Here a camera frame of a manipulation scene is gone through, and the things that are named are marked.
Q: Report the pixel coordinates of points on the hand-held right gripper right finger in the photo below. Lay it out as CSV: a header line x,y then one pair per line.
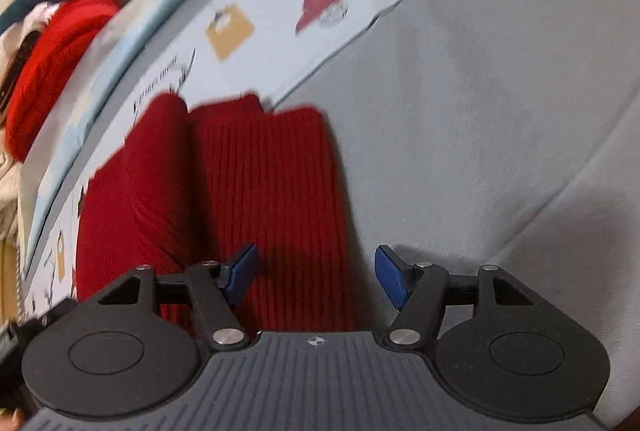
x,y
393,277

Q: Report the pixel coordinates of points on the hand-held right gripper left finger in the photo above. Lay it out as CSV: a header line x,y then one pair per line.
x,y
243,272

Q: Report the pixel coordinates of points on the red knit sweater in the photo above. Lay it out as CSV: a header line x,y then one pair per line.
x,y
280,191

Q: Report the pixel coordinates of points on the grey blanket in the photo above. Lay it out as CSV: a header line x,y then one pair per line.
x,y
500,111

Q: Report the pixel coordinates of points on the white printed bed sheet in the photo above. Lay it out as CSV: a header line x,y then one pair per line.
x,y
280,1

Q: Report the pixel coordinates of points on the red knit cloth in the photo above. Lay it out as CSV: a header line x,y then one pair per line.
x,y
55,56

